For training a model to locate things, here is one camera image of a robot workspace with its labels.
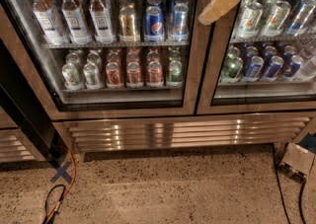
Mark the white 7up can right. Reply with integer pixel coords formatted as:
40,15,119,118
260,0,291,37

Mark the white green can far left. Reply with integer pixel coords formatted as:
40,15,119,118
62,63,84,91

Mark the blue can right lower left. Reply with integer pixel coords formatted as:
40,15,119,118
243,56,264,81

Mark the tea bottle right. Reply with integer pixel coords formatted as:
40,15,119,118
89,0,115,43

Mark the black cable right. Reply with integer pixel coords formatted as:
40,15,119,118
272,143,292,224

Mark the black cable left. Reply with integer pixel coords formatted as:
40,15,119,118
43,184,67,224

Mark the red can middle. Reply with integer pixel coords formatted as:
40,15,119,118
126,62,143,87

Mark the orange cable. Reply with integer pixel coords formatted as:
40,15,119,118
41,150,77,224

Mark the green can right fridge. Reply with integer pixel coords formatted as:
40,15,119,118
221,56,243,83

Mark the silver blue diet can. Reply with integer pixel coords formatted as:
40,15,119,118
169,4,189,41

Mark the tea bottle middle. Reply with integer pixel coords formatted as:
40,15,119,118
61,0,92,44

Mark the neighbouring fridge grille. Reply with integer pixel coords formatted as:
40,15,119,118
0,129,44,163

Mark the tea bottle left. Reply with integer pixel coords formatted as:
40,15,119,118
33,0,68,45

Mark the red can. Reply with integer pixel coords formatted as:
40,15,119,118
126,62,143,87
106,62,123,88
147,61,163,87

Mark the tea bottle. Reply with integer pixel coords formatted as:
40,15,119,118
61,0,92,44
89,0,115,43
33,0,68,45

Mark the black cable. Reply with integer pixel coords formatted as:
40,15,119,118
43,184,67,224
272,143,292,224

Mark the red can right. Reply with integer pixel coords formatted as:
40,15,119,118
147,61,163,87

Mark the blue silver can upper right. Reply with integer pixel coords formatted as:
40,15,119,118
285,0,316,36

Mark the gold soda can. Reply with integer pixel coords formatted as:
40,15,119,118
118,7,140,42

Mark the robot base box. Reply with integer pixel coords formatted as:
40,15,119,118
278,134,316,183

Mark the red can left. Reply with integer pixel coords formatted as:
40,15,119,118
106,62,123,88

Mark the white 7up can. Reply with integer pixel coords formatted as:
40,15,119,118
260,0,291,37
236,2,263,38

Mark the glass fridge door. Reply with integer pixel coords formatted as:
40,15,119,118
198,0,316,113
1,0,209,121

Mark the silver can lower shelf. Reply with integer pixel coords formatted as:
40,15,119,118
83,63,103,90

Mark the white 7up can left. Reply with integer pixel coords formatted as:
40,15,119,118
236,2,263,38

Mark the green silver can lower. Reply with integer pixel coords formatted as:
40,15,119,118
167,60,183,86

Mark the blue pepsi can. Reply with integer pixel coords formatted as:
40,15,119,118
144,6,164,41

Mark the stainless steel vent grille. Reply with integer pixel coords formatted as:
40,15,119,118
54,112,312,153

